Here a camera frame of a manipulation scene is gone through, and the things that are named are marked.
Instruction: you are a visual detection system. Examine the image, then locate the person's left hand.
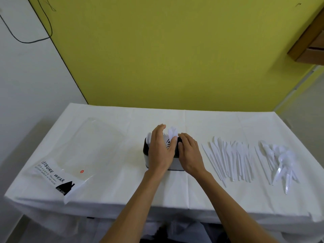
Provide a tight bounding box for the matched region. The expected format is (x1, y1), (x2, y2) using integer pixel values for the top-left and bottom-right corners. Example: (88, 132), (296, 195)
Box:
(147, 124), (178, 175)

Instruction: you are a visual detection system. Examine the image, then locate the person's right hand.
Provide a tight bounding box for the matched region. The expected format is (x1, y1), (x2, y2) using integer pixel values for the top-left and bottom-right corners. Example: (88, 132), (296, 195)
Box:
(178, 133), (207, 178)

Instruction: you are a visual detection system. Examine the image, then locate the black and white cutlery holder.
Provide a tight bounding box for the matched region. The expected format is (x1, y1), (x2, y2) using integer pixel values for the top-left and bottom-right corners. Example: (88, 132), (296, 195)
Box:
(143, 135), (184, 172)

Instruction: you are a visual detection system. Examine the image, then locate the person's right forearm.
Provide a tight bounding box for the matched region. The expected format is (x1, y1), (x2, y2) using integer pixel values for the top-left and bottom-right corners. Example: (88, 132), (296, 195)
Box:
(194, 171), (280, 243)

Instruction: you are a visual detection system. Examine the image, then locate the person's left forearm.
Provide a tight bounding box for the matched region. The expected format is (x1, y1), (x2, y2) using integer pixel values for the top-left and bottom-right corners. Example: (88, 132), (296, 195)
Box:
(100, 169), (168, 243)

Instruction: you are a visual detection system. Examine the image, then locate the pile of white plastic forks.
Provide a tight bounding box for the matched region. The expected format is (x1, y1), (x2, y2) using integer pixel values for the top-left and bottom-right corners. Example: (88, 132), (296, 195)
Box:
(201, 136), (255, 188)

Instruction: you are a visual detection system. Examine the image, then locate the person's dark clothing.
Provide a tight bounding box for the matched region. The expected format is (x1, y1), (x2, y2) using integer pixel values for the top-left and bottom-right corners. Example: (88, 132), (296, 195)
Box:
(138, 220), (229, 243)

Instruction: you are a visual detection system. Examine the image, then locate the clear plastic bag with label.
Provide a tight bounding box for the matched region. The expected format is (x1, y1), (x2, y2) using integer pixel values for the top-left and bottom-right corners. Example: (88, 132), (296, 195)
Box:
(32, 117), (127, 204)

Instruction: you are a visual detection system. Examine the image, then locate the white tablecloth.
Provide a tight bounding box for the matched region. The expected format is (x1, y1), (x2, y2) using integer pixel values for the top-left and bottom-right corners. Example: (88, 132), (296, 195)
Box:
(4, 102), (324, 225)

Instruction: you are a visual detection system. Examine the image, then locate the pile of white plastic spoons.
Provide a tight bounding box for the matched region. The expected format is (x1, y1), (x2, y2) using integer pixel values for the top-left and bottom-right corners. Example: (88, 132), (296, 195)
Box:
(254, 140), (301, 195)

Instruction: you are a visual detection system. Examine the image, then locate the brown wooden shelf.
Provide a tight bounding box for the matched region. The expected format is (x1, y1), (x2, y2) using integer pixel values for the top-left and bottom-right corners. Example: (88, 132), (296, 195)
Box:
(287, 7), (324, 66)

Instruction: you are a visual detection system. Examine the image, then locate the black cable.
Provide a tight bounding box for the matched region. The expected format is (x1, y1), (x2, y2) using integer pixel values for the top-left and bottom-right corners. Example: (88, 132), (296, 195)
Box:
(0, 0), (57, 44)

